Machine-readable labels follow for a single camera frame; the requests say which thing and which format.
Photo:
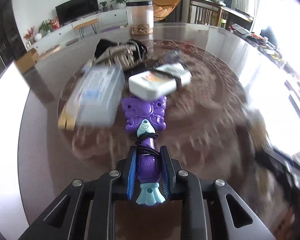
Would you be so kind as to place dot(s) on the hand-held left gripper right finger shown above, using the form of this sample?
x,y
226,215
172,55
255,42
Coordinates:
x,y
165,172

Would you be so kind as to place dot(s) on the black television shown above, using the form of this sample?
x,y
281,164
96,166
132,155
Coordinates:
x,y
76,7

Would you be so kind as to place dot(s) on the orange lounge chair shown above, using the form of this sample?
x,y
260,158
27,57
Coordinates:
x,y
165,5

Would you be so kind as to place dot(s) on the purple mermaid toy comb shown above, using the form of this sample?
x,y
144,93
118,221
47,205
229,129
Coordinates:
x,y
143,110

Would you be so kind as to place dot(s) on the white power adapter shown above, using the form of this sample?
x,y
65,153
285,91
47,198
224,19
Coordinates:
x,y
150,82

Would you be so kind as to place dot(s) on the clear plastic box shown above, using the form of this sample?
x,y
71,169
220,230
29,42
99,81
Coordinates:
x,y
101,92

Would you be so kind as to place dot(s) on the cluttered side table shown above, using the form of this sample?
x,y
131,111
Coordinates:
x,y
262,42

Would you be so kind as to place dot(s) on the clear jar with black lid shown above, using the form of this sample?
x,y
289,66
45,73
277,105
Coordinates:
x,y
140,15

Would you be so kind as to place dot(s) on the wooden dining chair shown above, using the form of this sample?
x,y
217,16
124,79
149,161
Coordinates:
x,y
202,11

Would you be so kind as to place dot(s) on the black display cabinet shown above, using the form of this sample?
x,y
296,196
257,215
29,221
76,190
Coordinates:
x,y
5,37

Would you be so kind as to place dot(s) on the wooden desk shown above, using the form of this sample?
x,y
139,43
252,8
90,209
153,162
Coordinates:
x,y
236,13

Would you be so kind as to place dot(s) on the cardboard box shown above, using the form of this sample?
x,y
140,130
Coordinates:
x,y
27,60

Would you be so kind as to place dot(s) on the potted plant with red ornament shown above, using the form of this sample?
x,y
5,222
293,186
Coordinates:
x,y
47,26

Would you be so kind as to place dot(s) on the small green potted plant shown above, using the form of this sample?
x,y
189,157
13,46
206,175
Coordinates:
x,y
103,5

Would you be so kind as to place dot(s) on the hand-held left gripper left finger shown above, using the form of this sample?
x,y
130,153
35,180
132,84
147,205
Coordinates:
x,y
132,172

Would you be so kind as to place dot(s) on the black sequined cloth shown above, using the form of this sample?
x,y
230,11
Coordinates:
x,y
115,52

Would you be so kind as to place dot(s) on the white television cabinet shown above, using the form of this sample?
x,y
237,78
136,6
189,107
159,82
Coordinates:
x,y
110,17

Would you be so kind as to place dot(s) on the wooden bench with metal legs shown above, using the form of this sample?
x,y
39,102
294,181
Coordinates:
x,y
85,23

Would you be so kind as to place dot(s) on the red flowers in white vase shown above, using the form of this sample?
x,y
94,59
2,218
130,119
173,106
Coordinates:
x,y
36,35

